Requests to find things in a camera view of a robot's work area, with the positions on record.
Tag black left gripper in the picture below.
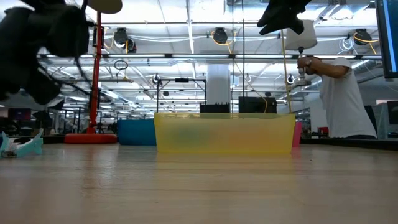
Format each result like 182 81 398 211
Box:
0 4 94 105

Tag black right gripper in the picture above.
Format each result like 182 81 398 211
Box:
257 0 312 36

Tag light blue staple remover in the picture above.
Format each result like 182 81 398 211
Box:
0 129 44 159

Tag red desk lamp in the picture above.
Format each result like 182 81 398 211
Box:
64 0 123 144

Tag black power supply box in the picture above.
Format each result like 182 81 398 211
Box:
238 96 277 114

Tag person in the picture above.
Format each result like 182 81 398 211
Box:
297 55 377 139

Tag pink plastic bin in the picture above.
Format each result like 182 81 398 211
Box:
292 121 303 147

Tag computer monitor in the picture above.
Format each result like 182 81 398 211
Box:
374 0 398 79

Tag yellow translucent plastic bin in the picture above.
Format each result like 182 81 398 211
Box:
154 112 296 155

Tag blue plastic bin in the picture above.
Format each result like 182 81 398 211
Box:
117 119 157 146

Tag orange hanging cable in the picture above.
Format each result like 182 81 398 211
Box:
280 30 294 114

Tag ceiling cable reel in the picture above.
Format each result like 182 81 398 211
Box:
113 27 137 54
212 27 229 45
354 28 373 46

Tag thin black hanging cable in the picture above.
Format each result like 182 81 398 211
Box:
231 0 235 119

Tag black frame stand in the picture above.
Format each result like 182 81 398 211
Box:
156 77 208 113

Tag black aluminium table frame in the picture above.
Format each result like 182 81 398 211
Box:
0 134 398 152

